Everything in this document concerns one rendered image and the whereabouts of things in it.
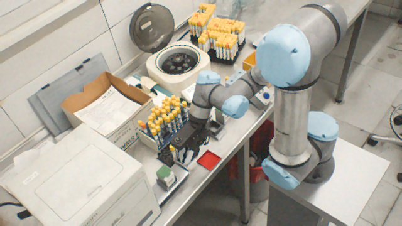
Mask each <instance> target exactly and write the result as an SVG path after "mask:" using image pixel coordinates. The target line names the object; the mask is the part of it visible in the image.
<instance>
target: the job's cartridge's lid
mask: <svg viewBox="0 0 402 226"><path fill-rule="evenodd" d="M170 171H171V169H170V168H167V167H166V166H165V165H163V166H162V167H161V168H160V169H158V170H157V171H156V173H157V174H158V175H160V176H161V177H162V178H165V177H166V176H169V175H170V174H171V173H170Z"/></svg>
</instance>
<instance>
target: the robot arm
mask: <svg viewBox="0 0 402 226"><path fill-rule="evenodd" d="M346 31H347V15H346V13H345V11H344V10H343V8H342V7H341V6H340V5H339V4H337V3H336V2H335V1H332V0H313V1H310V2H308V3H306V4H304V5H303V6H302V7H301V8H300V9H298V10H297V11H295V12H294V13H293V14H292V15H290V16H289V17H287V18H286V19H285V20H284V21H282V22H281V23H280V24H279V25H277V26H275V27H273V28H271V29H270V30H269V31H268V33H267V34H266V36H265V37H264V38H263V39H262V40H261V41H260V42H259V44H258V47H257V49H256V64H255V65H254V66H253V67H251V68H250V69H249V70H248V71H247V72H246V73H245V74H244V75H243V76H241V77H240V78H239V79H237V80H236V81H235V82H234V83H233V84H231V85H230V86H229V87H226V86H224V85H222V84H220V79H221V77H220V75H219V74H218V73H215V72H213V71H209V70H203V71H201V72H200V73H199V74H198V78H197V81H196V82H195V88H194V91H193V97H192V103H191V106H190V113H189V118H190V119H191V120H190V121H189V122H188V123H186V124H185V125H184V126H183V127H182V128H181V129H180V130H179V131H178V132H177V134H176V135H175V136H174V137H173V138H172V139H171V140H170V143H171V145H172V146H173V147H174V148H176V149H178V154H179V158H180V162H181V164H183V165H185V166H186V167H189V166H190V165H191V163H192V161H194V160H195V159H197V158H198V155H199V152H200V148H199V147H200V146H201V145H203V143H204V142H205V144H204V145H207V144H208V143H209V141H210V137H211V134H212V131H210V130H209V124H210V121H211V118H212V111H213V108H214V107H215V108H216V109H218V110H220V111H221V112H223V114H225V115H227V116H230V117H231V118H233V119H240V118H241V117H242V116H243V115H244V114H245V112H247V110H248V107H249V100H250V99H252V98H253V97H254V96H255V95H256V94H257V93H258V92H259V91H260V90H261V89H262V88H264V87H265V86H267V85H268V84H269V83H270V84H271V85H272V86H273V87H274V138H273V139H272V140H271V142H270V144H269V156H268V157H267V158H266V159H264V161H263V162H262V168H263V171H264V172H265V174H266V175H267V176H268V178H269V179H271V180H272V181H273V182H274V183H276V184H277V185H278V186H280V187H282V188H284V189H286V190H293V189H294V188H296V187H297V186H298V185H299V184H300V183H301V181H304V182H306V183H310V184H319V183H323V182H325V181H327V180H328V179H329V178H330V177H331V176H332V175H333V173H334V169H335V159H334V157H333V153H334V148H335V144H336V142H337V138H338V136H339V125H338V123H337V121H336V120H335V119H334V118H333V117H332V116H330V115H328V114H326V113H324V112H314V111H313V112H310V99H311V91H312V87H313V86H314V85H315V84H316V83H317V82H318V80H319V78H320V71H321V64H322V60H323V58H324V57H325V56H326V55H327V54H329V53H330V52H331V51H332V50H333V49H334V48H335V47H336V46H337V45H338V44H339V43H340V42H341V41H342V39H343V37H344V36H345V32H346ZM208 136H209V140H208V142H206V141H207V137H208ZM186 157H187V158H186Z"/></svg>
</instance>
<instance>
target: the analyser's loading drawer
mask: <svg viewBox="0 0 402 226"><path fill-rule="evenodd" d="M174 161H175V164H174V165H173V166H172V167H171V168H170V169H171V171H172V172H173V173H174V175H175V179H176V182H174V184H172V185H171V187H169V188H168V187H167V186H166V185H165V184H164V183H162V182H161V181H160V180H159V179H157V178H156V183H155V184H154V185H153V186H152V190H153V193H155V195H156V198H157V200H158V203H159V204H160V203H161V202H162V201H163V200H164V199H165V198H166V197H167V196H168V195H169V194H170V193H171V192H172V191H173V190H174V189H175V188H176V187H177V186H178V185H179V184H180V182H181V181H182V180H183V179H184V178H185V177H186V176H187V175H191V174H190V168H189V167H186V166H185V165H183V164H181V163H180V162H179V161H177V160H174Z"/></svg>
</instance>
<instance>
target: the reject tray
mask: <svg viewBox="0 0 402 226"><path fill-rule="evenodd" d="M221 159H222V158H221V157H220V156H218V155H216V154H215V153H213V152H212V151H210V150H209V149H207V150H206V152H204V153H203V155H201V157H199V159H198V160H196V163H198V164H199V165H201V166H203V167H205V168H207V169H208V170H210V171H211V170H212V169H213V168H214V167H215V166H216V164H217V163H218V162H219V161H220V160H221Z"/></svg>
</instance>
